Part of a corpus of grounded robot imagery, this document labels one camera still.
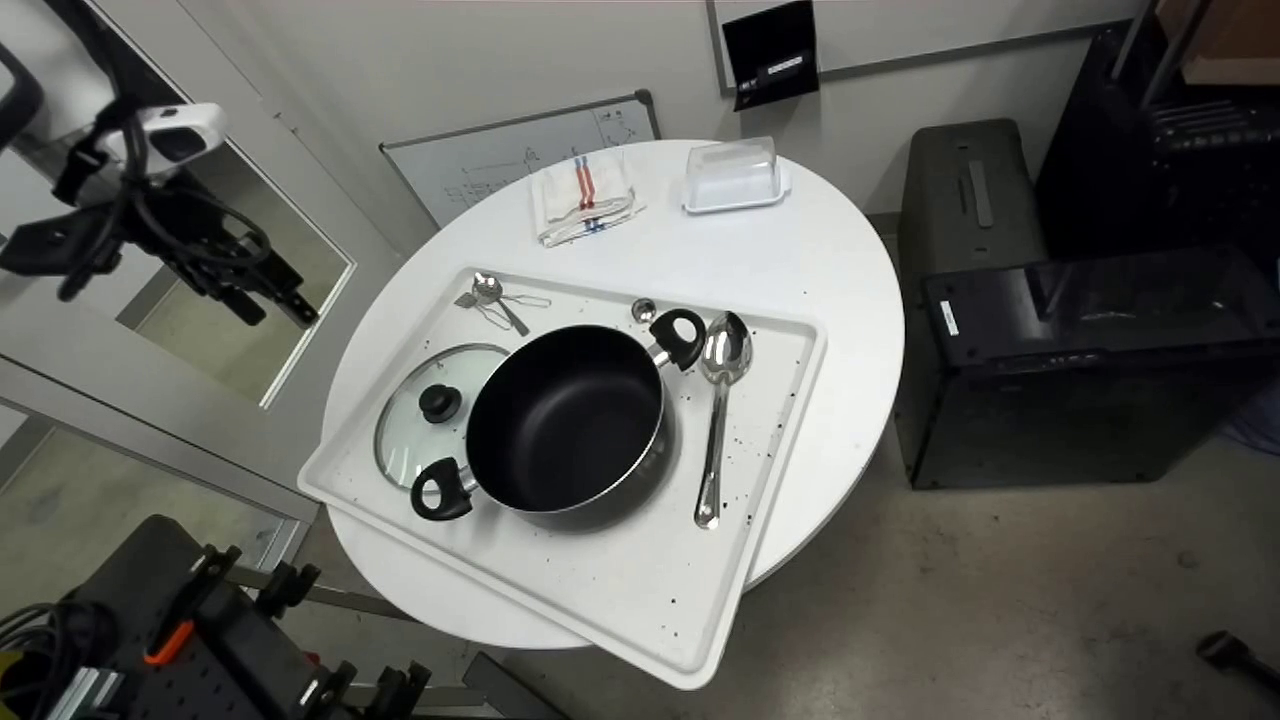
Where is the white plastic tray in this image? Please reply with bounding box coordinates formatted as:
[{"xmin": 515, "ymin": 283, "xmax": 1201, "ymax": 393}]
[{"xmin": 292, "ymin": 265, "xmax": 831, "ymax": 698}]

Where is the black perforated clamp mount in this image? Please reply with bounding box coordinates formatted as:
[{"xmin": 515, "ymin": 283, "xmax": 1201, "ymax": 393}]
[{"xmin": 0, "ymin": 514, "xmax": 438, "ymax": 720}]

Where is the black box cabinet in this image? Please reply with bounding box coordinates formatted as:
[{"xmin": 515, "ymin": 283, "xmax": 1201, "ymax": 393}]
[{"xmin": 894, "ymin": 116, "xmax": 1280, "ymax": 498}]

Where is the small whiteboard leaning on wall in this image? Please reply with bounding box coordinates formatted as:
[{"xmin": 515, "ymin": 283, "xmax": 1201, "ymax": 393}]
[{"xmin": 375, "ymin": 89, "xmax": 665, "ymax": 233}]

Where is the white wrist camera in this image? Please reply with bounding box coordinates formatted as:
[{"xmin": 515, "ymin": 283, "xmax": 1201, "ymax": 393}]
[{"xmin": 94, "ymin": 102, "xmax": 230, "ymax": 186}]

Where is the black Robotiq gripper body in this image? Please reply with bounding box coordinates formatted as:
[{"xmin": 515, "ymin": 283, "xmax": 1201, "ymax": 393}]
[{"xmin": 124, "ymin": 175, "xmax": 277, "ymax": 296}]

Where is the black shelf unit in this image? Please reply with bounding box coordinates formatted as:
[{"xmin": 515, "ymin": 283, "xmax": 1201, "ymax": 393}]
[{"xmin": 1038, "ymin": 0, "xmax": 1280, "ymax": 274}]

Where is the black pot with two handles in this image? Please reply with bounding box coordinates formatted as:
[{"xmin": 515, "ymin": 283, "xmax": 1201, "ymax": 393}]
[{"xmin": 407, "ymin": 304, "xmax": 712, "ymax": 527}]

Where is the large metal serving spoon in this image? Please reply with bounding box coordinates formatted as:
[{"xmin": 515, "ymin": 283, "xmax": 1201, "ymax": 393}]
[{"xmin": 688, "ymin": 308, "xmax": 758, "ymax": 533}]

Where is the orange handled clamp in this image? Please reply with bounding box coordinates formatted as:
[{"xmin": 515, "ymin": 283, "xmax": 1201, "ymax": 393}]
[{"xmin": 140, "ymin": 612, "xmax": 200, "ymax": 671}]

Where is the folded white striped cloth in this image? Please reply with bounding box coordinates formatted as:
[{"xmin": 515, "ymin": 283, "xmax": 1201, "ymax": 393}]
[{"xmin": 527, "ymin": 149, "xmax": 649, "ymax": 252}]

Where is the clear plastic container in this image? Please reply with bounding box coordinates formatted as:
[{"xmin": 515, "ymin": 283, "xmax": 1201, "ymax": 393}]
[{"xmin": 675, "ymin": 132, "xmax": 791, "ymax": 222}]

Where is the large wall whiteboard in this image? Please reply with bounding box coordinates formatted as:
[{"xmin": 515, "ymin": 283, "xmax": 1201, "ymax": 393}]
[{"xmin": 703, "ymin": 0, "xmax": 1152, "ymax": 96}]

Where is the glass lid with black knob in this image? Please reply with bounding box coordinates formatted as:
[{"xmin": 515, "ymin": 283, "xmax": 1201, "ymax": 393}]
[{"xmin": 371, "ymin": 340, "xmax": 511, "ymax": 498}]

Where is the black eraser holder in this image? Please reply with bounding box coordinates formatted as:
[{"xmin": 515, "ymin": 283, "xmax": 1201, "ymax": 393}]
[{"xmin": 718, "ymin": 0, "xmax": 825, "ymax": 114}]

